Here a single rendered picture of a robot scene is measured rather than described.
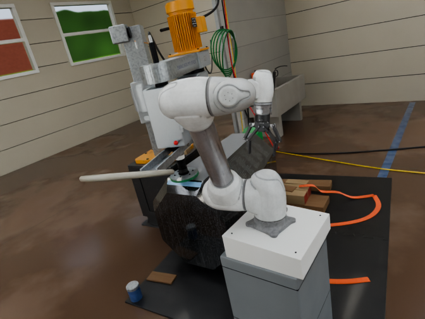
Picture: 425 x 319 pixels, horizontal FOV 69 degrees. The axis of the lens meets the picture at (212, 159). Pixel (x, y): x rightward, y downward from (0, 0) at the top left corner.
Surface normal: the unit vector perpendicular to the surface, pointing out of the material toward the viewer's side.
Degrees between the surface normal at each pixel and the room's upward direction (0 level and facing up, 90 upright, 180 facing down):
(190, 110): 108
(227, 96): 82
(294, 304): 90
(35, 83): 90
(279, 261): 90
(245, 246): 90
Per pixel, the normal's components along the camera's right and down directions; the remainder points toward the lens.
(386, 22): -0.57, 0.40
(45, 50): 0.80, 0.06
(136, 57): 0.02, 0.35
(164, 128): -0.27, 0.39
